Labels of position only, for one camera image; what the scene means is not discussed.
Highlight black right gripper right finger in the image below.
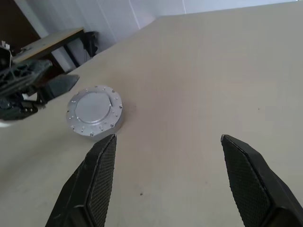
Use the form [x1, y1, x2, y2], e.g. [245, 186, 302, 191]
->
[220, 134, 303, 227]

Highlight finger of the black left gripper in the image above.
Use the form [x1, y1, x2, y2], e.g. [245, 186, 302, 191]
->
[37, 75, 80, 105]
[0, 59, 53, 96]

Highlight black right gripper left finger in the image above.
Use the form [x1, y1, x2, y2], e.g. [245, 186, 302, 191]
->
[45, 133, 118, 227]

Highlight silver hinged motor lid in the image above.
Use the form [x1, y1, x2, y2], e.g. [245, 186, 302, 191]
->
[66, 85, 124, 139]

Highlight wooden desk black legs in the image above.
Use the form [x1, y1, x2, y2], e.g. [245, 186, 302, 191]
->
[11, 26, 86, 70]

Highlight dark brown door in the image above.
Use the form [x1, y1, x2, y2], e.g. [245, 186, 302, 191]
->
[0, 0, 41, 51]

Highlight black chair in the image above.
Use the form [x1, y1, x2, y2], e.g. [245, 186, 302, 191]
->
[82, 30, 100, 58]

